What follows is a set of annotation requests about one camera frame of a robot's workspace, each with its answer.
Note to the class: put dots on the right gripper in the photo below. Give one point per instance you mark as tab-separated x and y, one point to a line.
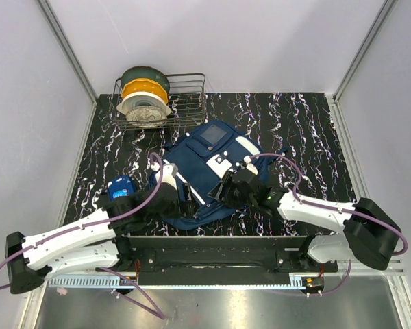
216	192

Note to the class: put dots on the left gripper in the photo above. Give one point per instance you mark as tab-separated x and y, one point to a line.
190	205

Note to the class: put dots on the navy blue student backpack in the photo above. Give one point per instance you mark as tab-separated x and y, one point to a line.
203	156

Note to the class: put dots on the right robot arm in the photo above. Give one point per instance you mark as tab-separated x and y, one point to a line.
361	231

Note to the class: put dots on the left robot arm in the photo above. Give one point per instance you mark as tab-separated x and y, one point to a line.
93	241

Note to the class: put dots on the blue dinosaur pencil case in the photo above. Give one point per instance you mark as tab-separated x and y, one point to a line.
121	186

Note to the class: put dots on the grey speckled plate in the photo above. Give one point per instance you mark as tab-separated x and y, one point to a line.
146	117

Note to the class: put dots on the white plate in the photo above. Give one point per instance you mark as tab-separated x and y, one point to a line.
142	99

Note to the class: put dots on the yellow plate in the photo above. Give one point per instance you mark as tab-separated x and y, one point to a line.
145	85

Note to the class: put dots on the dark green plate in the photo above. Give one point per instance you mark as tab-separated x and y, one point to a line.
146	72

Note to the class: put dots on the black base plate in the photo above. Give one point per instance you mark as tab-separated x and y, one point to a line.
211	262

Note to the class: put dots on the wire dish rack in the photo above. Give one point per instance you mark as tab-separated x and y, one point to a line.
187	101

